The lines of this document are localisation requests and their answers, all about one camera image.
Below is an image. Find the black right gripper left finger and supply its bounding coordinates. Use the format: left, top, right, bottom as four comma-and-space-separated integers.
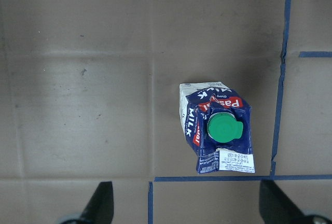
77, 181, 114, 224

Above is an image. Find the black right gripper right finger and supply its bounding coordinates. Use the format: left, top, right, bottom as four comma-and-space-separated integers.
259, 180, 331, 224

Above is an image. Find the blue white milk carton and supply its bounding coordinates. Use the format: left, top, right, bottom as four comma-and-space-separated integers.
179, 82, 255, 174

